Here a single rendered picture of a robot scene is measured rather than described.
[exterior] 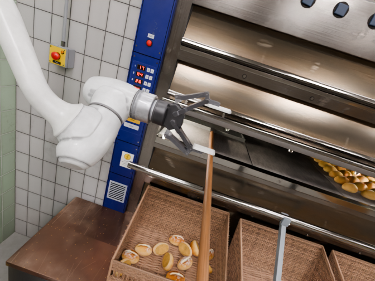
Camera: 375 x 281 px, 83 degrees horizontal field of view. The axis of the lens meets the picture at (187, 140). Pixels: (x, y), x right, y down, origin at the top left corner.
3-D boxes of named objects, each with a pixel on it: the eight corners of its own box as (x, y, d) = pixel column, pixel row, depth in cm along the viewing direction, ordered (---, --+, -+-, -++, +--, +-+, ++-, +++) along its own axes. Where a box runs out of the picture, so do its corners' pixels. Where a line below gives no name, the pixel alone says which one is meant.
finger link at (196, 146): (193, 146, 65) (192, 148, 65) (215, 154, 64) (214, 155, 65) (193, 143, 67) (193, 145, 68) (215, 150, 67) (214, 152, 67)
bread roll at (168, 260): (171, 248, 121) (177, 254, 122) (162, 253, 122) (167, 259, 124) (170, 265, 111) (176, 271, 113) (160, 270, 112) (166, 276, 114)
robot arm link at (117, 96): (143, 103, 71) (126, 134, 64) (99, 89, 72) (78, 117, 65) (143, 79, 62) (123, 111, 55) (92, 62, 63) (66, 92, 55)
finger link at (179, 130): (173, 119, 62) (169, 121, 62) (192, 150, 65) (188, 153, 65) (176, 116, 66) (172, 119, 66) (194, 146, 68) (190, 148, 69)
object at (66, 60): (57, 62, 120) (58, 44, 116) (73, 68, 120) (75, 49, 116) (47, 62, 113) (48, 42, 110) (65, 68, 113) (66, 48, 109)
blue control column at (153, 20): (157, 160, 346) (198, 15, 270) (166, 163, 346) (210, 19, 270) (90, 263, 166) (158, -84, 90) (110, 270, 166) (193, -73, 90)
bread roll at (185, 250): (182, 238, 130) (184, 240, 134) (174, 247, 128) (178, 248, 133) (193, 250, 124) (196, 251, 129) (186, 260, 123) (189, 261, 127)
